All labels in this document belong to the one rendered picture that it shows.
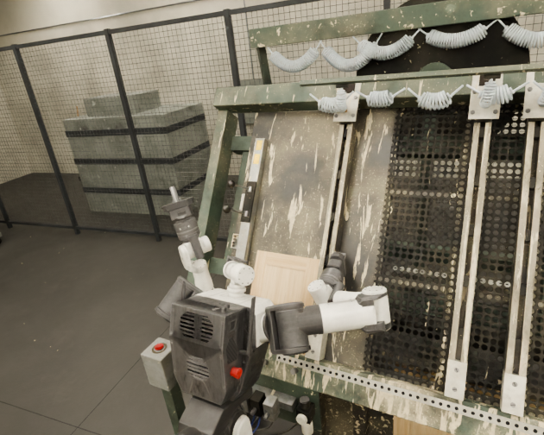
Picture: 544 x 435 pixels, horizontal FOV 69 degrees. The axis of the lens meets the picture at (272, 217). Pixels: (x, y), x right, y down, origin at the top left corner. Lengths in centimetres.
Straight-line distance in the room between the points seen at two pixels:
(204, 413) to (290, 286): 68
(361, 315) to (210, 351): 46
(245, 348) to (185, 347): 18
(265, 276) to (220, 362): 71
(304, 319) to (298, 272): 58
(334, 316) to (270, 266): 67
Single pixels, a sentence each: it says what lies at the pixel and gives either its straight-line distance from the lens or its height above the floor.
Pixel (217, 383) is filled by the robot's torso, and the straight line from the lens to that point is 126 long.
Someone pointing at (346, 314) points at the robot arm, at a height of 134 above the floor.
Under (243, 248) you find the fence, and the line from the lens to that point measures 187.
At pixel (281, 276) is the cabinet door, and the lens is 180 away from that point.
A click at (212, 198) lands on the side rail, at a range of 202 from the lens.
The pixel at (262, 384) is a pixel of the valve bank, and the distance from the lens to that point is 188.
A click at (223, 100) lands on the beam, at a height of 187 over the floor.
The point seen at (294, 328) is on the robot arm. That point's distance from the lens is 122.
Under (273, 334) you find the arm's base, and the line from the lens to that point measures 126.
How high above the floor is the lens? 209
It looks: 23 degrees down
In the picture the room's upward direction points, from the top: 7 degrees counter-clockwise
